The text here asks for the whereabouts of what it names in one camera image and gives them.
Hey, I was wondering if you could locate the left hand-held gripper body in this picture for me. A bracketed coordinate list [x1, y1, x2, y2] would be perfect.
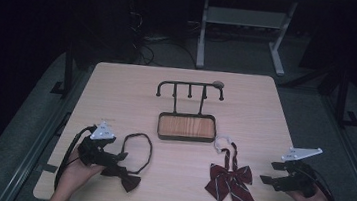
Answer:
[75, 118, 122, 170]

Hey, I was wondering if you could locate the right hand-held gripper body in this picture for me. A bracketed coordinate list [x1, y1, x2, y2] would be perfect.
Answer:
[274, 143, 324, 201]

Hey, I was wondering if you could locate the black bow tie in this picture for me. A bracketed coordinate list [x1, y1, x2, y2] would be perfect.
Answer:
[99, 128, 155, 196]

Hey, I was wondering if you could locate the dark red striped bow tie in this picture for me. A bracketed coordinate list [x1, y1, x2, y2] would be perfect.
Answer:
[202, 134, 263, 201]

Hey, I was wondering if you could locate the black hook rack wooden base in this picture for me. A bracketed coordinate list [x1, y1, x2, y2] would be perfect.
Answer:
[150, 76, 226, 147]

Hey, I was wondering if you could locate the person's left hand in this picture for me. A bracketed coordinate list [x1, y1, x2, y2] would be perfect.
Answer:
[55, 147, 108, 200]

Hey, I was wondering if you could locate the grey tape strip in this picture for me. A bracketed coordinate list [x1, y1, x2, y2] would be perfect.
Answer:
[35, 162, 59, 175]

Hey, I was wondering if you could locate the black metal stand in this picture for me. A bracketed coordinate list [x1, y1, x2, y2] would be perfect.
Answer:
[49, 38, 80, 98]
[330, 65, 357, 129]

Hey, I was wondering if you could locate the bundle of floor cables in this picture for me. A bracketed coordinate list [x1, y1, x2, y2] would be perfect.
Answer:
[121, 8, 203, 72]

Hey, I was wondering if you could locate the white metal desk frame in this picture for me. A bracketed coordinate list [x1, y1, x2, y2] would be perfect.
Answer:
[194, 0, 299, 79]

